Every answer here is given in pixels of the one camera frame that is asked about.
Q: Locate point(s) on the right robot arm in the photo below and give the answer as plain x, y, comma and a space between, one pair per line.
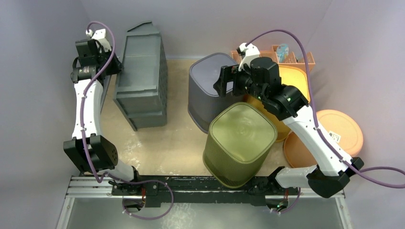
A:
334, 166

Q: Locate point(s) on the pink perforated organizer crate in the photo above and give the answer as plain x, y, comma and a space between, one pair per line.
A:
293, 60

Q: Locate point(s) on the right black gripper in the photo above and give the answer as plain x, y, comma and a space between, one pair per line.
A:
234, 80

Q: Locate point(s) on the olive green mesh basket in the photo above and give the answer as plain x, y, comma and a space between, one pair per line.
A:
238, 142

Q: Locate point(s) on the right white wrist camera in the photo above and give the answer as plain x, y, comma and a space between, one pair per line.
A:
247, 52

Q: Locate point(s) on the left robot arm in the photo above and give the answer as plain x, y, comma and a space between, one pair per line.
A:
88, 149

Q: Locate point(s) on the yellow mesh basket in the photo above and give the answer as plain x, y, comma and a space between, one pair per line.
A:
289, 76

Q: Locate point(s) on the large orange plastic bucket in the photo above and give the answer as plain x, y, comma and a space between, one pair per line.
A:
341, 127

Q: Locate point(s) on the grey mesh basket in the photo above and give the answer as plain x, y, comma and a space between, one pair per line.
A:
204, 103

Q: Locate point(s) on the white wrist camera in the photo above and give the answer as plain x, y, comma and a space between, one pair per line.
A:
101, 36
247, 52

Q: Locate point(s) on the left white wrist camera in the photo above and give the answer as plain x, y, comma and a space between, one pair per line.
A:
101, 36

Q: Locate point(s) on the light blue packet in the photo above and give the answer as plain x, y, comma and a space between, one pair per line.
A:
282, 52

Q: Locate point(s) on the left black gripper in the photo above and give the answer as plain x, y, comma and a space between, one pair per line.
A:
119, 67

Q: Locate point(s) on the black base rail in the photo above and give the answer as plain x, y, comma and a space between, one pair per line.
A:
153, 191

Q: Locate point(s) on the dark grey plastic bin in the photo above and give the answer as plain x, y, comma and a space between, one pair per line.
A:
141, 89

